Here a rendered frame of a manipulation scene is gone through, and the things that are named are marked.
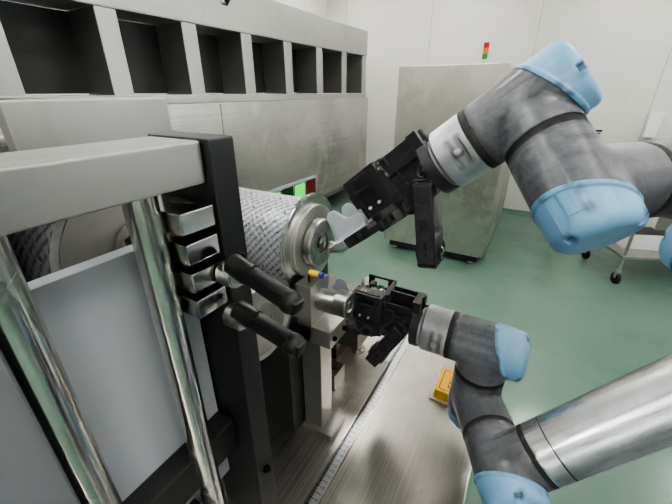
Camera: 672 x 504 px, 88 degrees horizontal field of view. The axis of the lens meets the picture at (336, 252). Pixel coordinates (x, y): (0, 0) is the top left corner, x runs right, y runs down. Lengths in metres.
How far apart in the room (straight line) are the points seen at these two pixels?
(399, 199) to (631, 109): 4.60
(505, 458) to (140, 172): 0.50
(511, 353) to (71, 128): 0.53
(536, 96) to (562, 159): 0.07
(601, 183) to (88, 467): 0.38
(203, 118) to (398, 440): 0.72
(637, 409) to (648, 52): 4.61
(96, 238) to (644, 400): 0.55
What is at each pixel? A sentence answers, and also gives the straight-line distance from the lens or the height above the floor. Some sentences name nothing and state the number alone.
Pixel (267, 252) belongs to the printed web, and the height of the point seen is 1.25.
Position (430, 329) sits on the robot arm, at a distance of 0.56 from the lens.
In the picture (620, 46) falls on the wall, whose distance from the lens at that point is 4.96.
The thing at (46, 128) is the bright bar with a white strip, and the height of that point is 1.44.
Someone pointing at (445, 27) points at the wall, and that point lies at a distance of 5.13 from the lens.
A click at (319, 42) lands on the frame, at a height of 1.59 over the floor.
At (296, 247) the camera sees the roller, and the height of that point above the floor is 1.26.
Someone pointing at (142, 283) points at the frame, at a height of 1.36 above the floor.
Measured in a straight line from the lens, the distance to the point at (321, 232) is 0.52.
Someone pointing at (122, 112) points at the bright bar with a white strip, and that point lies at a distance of 0.29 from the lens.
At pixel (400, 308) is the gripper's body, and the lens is 0.57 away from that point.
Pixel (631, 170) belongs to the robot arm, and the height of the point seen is 1.40.
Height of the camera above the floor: 1.46
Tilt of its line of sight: 25 degrees down
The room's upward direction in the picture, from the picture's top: straight up
